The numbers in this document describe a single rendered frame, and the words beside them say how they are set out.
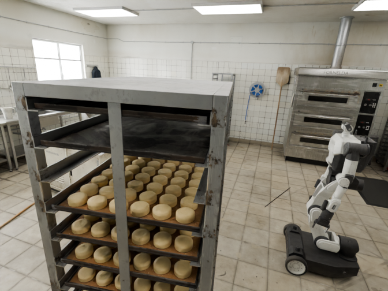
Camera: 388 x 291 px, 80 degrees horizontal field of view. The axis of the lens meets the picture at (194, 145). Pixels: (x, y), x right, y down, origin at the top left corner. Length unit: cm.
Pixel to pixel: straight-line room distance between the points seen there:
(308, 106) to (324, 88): 44
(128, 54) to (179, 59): 164
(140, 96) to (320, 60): 600
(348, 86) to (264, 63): 199
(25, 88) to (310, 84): 504
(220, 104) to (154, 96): 13
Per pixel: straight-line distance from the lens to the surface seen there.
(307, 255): 276
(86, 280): 89
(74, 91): 56
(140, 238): 69
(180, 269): 73
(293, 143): 546
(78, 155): 80
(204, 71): 654
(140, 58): 733
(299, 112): 533
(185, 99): 46
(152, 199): 68
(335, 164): 239
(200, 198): 55
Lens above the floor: 186
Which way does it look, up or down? 18 degrees down
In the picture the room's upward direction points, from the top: 3 degrees clockwise
